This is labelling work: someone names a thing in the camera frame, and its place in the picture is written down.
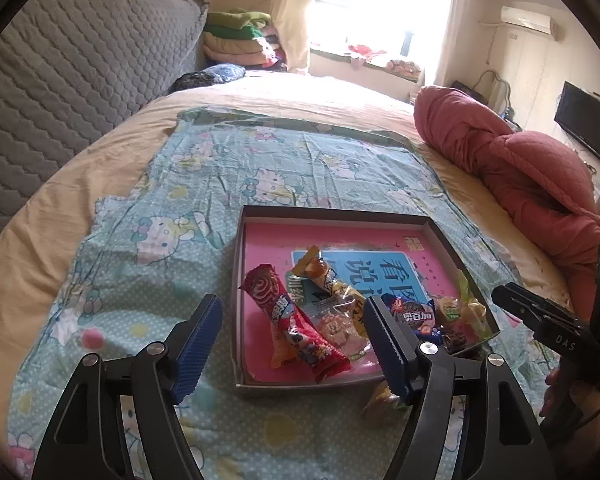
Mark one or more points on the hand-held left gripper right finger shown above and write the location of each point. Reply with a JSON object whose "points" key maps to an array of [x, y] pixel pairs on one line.
{"points": [[387, 345]]}

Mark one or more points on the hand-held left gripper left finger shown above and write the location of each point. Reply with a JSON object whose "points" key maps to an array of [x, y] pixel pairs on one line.
{"points": [[197, 345]]}

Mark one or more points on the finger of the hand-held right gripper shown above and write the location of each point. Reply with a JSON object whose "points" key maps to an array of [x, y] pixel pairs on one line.
{"points": [[520, 305]]}

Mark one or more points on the blue snack packet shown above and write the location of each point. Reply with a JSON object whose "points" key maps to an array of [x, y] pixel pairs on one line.
{"points": [[415, 317]]}

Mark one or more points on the shallow dark cardboard box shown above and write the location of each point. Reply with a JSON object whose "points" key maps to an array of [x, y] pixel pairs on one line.
{"points": [[237, 320]]}

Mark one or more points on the clear packet with red candy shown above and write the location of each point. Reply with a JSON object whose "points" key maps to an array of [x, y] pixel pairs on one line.
{"points": [[337, 332]]}

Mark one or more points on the clear packet with yellow cake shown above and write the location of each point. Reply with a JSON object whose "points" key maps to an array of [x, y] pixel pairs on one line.
{"points": [[380, 402]]}

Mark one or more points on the green and yellow snack packet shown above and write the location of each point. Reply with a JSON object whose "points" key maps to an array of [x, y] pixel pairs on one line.
{"points": [[460, 310]]}

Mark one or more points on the orange snack packet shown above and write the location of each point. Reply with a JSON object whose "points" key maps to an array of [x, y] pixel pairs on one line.
{"points": [[280, 355]]}

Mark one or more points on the red snack packet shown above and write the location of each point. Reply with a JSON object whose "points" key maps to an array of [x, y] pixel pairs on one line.
{"points": [[300, 332]]}

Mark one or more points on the person's right hand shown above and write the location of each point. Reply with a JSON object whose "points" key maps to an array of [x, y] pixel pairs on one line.
{"points": [[554, 387]]}

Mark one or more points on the small pink ball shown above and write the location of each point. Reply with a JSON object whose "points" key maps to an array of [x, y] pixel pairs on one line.
{"points": [[92, 337]]}

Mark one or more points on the pink book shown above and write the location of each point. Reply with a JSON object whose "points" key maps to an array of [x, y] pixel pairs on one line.
{"points": [[270, 245]]}

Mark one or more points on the pink quilt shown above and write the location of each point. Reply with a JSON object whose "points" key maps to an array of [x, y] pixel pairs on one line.
{"points": [[530, 170]]}

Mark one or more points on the printed cartoon blanket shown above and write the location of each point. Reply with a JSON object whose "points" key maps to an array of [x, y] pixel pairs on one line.
{"points": [[230, 160]]}

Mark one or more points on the black television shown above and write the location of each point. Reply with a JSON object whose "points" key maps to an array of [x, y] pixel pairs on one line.
{"points": [[585, 120]]}

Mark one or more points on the beige bed sheet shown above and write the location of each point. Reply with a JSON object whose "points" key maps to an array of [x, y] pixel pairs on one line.
{"points": [[305, 95]]}

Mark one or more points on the pink patterned cloth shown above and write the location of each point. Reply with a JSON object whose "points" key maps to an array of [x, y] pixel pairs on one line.
{"points": [[402, 67]]}

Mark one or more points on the dark blue cloth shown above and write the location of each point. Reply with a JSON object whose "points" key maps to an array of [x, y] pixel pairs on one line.
{"points": [[220, 72]]}

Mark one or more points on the white air conditioner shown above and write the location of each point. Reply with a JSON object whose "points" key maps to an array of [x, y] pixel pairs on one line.
{"points": [[525, 19]]}

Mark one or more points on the pink folded blanket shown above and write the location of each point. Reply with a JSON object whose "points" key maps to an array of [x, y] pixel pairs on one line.
{"points": [[235, 59]]}

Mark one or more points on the cream curtain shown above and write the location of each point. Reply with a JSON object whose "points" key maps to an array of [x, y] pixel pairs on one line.
{"points": [[295, 10], [450, 25]]}

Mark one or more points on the red cloth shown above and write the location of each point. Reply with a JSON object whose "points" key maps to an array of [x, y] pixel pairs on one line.
{"points": [[365, 51]]}

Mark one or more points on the beige folded blanket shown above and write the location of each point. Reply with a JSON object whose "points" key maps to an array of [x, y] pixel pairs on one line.
{"points": [[230, 42]]}

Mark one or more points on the grey quilted headboard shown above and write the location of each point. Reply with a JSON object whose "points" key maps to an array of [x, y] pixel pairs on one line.
{"points": [[80, 60]]}

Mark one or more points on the green folded blanket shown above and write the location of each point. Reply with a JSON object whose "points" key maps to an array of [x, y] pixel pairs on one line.
{"points": [[240, 20]]}

